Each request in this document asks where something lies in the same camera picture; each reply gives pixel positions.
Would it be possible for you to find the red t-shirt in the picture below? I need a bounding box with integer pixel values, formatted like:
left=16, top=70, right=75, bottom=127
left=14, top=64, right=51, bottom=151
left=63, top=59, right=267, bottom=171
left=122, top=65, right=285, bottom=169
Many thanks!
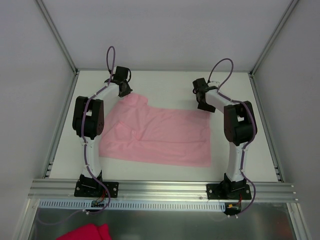
left=57, top=223, right=112, bottom=240

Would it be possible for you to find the left aluminium frame post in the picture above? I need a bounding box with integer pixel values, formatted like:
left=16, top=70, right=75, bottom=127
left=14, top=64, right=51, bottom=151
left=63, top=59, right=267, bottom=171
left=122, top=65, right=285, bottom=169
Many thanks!
left=34, top=0, right=78, bottom=75

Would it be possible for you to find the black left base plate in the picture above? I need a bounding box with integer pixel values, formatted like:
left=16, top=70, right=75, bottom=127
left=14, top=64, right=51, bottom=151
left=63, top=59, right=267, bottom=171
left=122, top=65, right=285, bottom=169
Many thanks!
left=73, top=181, right=119, bottom=198

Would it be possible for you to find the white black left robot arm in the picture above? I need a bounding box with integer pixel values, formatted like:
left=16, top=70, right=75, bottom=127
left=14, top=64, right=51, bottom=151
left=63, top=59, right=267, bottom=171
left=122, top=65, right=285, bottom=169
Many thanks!
left=72, top=66, right=133, bottom=200

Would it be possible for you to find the aluminium frame post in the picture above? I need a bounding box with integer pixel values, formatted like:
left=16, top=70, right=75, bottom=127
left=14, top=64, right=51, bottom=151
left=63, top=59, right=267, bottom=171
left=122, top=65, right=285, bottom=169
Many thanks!
left=34, top=0, right=78, bottom=75
left=249, top=0, right=300, bottom=76

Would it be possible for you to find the pink t-shirt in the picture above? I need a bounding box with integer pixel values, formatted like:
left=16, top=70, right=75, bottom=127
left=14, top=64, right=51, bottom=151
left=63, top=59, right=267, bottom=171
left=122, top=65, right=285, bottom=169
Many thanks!
left=99, top=93, right=211, bottom=167

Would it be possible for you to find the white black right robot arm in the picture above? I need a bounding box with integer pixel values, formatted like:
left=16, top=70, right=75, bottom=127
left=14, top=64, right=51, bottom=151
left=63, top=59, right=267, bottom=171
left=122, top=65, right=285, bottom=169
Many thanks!
left=192, top=78, right=258, bottom=201

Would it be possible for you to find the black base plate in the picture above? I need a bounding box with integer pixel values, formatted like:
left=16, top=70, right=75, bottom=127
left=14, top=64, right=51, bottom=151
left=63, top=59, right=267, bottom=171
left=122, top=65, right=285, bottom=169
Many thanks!
left=206, top=183, right=252, bottom=200
left=73, top=181, right=119, bottom=198

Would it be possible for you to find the aluminium mounting rail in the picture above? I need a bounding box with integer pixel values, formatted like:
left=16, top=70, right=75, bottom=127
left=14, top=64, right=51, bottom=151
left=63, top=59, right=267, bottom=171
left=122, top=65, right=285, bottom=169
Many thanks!
left=27, top=178, right=299, bottom=203

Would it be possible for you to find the right aluminium frame post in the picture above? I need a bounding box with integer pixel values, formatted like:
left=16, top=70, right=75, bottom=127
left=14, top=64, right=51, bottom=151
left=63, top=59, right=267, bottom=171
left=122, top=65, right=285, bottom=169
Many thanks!
left=249, top=0, right=300, bottom=76

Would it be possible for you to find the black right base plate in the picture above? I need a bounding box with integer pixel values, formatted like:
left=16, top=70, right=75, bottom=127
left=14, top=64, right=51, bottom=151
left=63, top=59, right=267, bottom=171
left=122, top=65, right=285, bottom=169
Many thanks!
left=206, top=183, right=252, bottom=200

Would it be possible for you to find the slotted white cable duct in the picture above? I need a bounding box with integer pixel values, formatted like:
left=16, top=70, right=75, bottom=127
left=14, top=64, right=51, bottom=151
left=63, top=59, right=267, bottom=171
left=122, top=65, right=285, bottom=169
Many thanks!
left=38, top=198, right=226, bottom=212

